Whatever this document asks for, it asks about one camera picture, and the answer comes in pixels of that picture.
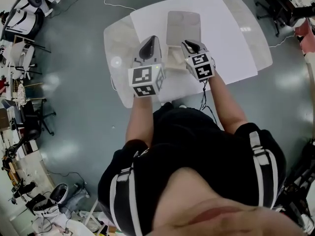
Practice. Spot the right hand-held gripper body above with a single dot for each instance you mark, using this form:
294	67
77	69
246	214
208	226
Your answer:
200	64

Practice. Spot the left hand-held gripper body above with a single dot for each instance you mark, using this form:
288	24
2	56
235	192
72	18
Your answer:
145	65

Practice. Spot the grey cardboard box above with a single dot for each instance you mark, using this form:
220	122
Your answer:
183	26

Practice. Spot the person's right forearm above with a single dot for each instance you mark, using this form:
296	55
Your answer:
226	102

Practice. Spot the person's left forearm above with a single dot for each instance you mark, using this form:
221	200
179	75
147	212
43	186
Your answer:
139	119

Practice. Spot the person's black striped shirt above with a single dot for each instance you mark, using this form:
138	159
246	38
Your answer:
197	144

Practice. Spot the black office chair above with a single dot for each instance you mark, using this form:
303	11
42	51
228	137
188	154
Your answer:
275	8
32	122

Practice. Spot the pink cloth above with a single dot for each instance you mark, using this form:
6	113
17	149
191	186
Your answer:
305	37

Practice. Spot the white folding chair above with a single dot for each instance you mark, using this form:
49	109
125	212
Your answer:
23	55

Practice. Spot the person's face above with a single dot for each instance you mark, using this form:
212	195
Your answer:
221	205

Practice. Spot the white helmet-shaped device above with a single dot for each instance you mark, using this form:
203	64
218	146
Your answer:
60	193

